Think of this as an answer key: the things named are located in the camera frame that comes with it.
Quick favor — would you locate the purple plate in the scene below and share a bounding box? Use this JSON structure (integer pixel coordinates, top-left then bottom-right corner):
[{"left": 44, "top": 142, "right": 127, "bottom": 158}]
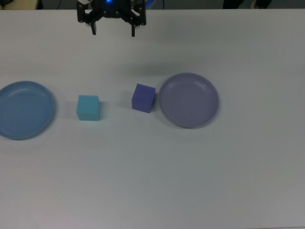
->
[{"left": 158, "top": 73, "right": 220, "bottom": 129}]

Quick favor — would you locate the light blue cube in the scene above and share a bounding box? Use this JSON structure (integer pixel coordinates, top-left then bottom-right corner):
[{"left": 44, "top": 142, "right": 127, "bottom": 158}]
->
[{"left": 76, "top": 94, "right": 101, "bottom": 122}]

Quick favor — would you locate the purple cube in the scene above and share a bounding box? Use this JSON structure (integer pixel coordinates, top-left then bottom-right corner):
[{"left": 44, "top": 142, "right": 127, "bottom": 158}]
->
[{"left": 132, "top": 83, "right": 156, "bottom": 114}]

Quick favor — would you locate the blue plate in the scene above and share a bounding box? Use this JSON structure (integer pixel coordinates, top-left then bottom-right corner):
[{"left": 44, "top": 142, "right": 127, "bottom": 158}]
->
[{"left": 0, "top": 81, "right": 56, "bottom": 140}]

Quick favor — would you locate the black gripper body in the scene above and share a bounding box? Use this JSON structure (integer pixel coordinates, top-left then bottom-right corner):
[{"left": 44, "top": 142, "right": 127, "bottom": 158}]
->
[{"left": 93, "top": 0, "right": 132, "bottom": 20}]

